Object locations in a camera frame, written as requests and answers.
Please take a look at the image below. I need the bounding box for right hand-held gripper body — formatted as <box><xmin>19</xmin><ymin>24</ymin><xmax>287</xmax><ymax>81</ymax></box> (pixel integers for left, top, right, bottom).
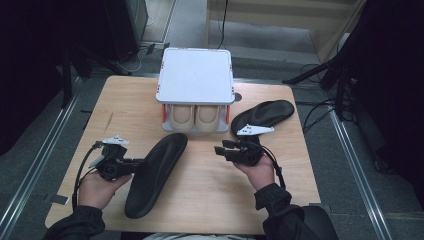
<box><xmin>232</xmin><ymin>123</ymin><xmax>276</xmax><ymax>167</ymax></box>

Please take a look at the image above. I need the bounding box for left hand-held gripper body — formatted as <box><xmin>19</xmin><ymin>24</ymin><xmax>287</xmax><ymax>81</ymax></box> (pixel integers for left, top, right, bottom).
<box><xmin>96</xmin><ymin>134</ymin><xmax>135</xmax><ymax>182</ymax></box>

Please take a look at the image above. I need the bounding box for black flip-flop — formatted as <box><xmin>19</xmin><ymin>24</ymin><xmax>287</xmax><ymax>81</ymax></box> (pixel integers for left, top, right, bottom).
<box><xmin>230</xmin><ymin>99</ymin><xmax>296</xmax><ymax>138</ymax></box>
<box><xmin>124</xmin><ymin>132</ymin><xmax>189</xmax><ymax>220</ymax></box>

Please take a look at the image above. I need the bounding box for cream clog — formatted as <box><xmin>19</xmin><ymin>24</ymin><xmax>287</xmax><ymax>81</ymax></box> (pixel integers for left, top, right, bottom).
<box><xmin>194</xmin><ymin>103</ymin><xmax>223</xmax><ymax>133</ymax></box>
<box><xmin>168</xmin><ymin>103</ymin><xmax>196</xmax><ymax>132</ymax></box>

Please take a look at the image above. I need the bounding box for white shoe rack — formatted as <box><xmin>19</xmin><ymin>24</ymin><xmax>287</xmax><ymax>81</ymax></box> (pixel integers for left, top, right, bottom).
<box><xmin>155</xmin><ymin>47</ymin><xmax>236</xmax><ymax>135</ymax></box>

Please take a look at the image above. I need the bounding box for person's right hand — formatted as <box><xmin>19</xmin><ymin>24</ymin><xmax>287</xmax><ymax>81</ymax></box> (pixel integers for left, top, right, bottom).
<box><xmin>232</xmin><ymin>155</ymin><xmax>277</xmax><ymax>192</ymax></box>

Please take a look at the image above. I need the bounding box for person's left hand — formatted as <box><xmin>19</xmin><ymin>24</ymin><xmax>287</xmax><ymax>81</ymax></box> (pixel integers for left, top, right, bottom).
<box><xmin>77</xmin><ymin>171</ymin><xmax>133</xmax><ymax>211</ymax></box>

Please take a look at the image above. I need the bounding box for grey tape strip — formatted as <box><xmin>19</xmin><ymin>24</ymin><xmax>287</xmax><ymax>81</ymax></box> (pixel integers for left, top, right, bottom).
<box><xmin>42</xmin><ymin>193</ymin><xmax>71</xmax><ymax>206</ymax></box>

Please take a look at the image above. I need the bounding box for black metal stand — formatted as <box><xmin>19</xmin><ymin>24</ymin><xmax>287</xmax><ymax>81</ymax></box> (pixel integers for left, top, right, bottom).
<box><xmin>59</xmin><ymin>42</ymin><xmax>133</xmax><ymax>110</ymax></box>

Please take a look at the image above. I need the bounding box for black tripod stand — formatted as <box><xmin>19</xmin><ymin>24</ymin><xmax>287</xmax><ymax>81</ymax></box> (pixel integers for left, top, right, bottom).
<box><xmin>281</xmin><ymin>49</ymin><xmax>358</xmax><ymax>123</ymax></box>

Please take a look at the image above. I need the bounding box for black curtain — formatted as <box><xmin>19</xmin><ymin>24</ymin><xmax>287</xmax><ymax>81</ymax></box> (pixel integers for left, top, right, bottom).
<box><xmin>0</xmin><ymin>0</ymin><xmax>112</xmax><ymax>158</ymax></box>
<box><xmin>332</xmin><ymin>0</ymin><xmax>424</xmax><ymax>208</ymax></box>

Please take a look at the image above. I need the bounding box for light wooden platform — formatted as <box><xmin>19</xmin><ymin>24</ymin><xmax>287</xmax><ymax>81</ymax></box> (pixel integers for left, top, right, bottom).
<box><xmin>206</xmin><ymin>0</ymin><xmax>368</xmax><ymax>65</ymax></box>

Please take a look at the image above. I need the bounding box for dark cabinet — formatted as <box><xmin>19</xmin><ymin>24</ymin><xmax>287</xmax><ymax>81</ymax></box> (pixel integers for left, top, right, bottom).
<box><xmin>102</xmin><ymin>0</ymin><xmax>150</xmax><ymax>63</ymax></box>

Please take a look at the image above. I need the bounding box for right hand-held gripper cable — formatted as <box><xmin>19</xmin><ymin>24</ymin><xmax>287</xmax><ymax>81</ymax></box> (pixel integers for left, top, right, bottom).
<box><xmin>260</xmin><ymin>144</ymin><xmax>288</xmax><ymax>190</ymax></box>

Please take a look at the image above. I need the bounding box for hand-held gripper cable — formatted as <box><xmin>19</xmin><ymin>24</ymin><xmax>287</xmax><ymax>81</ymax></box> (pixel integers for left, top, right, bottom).
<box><xmin>71</xmin><ymin>140</ymin><xmax>105</xmax><ymax>212</ymax></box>
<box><xmin>260</xmin><ymin>144</ymin><xmax>288</xmax><ymax>190</ymax></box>

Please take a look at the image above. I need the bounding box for left hand-held gripper cable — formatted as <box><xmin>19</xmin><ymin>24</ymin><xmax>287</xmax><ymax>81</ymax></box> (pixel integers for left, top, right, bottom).
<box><xmin>71</xmin><ymin>140</ymin><xmax>105</xmax><ymax>212</ymax></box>

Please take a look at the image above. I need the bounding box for metal floor rail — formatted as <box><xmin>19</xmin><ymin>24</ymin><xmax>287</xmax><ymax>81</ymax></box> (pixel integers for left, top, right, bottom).
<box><xmin>0</xmin><ymin>75</ymin><xmax>85</xmax><ymax>236</ymax></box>
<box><xmin>327</xmin><ymin>109</ymin><xmax>395</xmax><ymax>240</ymax></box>

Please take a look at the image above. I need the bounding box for black looped floor cable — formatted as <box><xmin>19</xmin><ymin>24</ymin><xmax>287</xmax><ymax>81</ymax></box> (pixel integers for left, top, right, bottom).
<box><xmin>294</xmin><ymin>62</ymin><xmax>338</xmax><ymax>135</ymax></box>

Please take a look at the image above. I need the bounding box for white floor cable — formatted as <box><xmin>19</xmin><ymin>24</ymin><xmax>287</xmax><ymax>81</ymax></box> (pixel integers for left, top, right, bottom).
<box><xmin>115</xmin><ymin>46</ymin><xmax>152</xmax><ymax>76</ymax></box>

